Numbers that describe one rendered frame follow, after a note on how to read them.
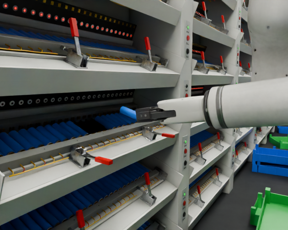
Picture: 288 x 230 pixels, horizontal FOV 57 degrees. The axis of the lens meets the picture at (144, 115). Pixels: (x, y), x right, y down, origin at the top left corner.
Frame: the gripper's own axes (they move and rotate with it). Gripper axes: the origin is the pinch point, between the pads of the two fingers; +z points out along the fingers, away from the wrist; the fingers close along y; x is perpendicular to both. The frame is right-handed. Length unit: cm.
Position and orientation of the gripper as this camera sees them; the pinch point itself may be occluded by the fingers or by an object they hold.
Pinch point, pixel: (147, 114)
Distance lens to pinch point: 61.8
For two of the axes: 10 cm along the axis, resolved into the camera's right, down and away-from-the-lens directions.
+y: -5.3, 1.2, -8.4
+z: -8.4, 0.8, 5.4
